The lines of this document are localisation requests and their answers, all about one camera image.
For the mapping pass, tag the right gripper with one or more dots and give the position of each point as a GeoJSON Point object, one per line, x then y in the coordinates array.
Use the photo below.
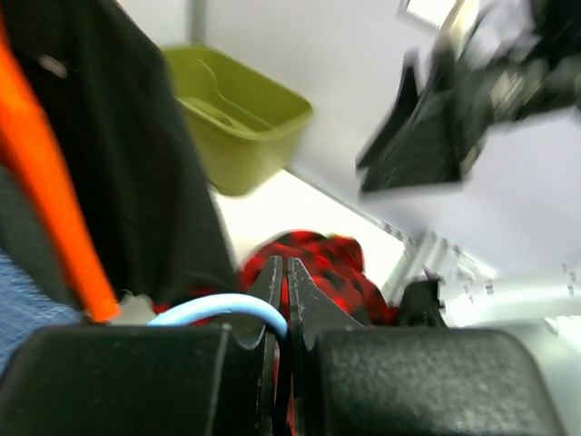
{"type": "Point", "coordinates": [430, 130]}

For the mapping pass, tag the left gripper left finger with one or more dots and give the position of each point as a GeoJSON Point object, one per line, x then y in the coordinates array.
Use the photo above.
{"type": "Point", "coordinates": [217, 379]}

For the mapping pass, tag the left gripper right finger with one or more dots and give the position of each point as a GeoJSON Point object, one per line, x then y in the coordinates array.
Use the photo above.
{"type": "Point", "coordinates": [418, 378]}

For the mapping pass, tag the light blue wire hanger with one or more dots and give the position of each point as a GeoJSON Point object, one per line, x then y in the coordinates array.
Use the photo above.
{"type": "Point", "coordinates": [220, 304]}

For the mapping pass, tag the red black plaid shirt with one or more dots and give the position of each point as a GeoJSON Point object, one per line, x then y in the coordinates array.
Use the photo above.
{"type": "Point", "coordinates": [335, 264]}

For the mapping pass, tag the blue striped shirt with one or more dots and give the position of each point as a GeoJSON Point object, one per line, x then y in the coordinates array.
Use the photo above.
{"type": "Point", "coordinates": [25, 309]}

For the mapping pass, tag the orange shirt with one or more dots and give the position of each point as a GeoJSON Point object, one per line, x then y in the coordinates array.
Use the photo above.
{"type": "Point", "coordinates": [29, 147]}

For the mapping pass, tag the green plastic basket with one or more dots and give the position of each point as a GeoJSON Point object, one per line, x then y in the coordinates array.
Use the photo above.
{"type": "Point", "coordinates": [246, 126]}

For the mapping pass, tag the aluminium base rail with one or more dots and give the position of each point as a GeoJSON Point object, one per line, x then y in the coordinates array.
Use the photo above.
{"type": "Point", "coordinates": [472, 293]}

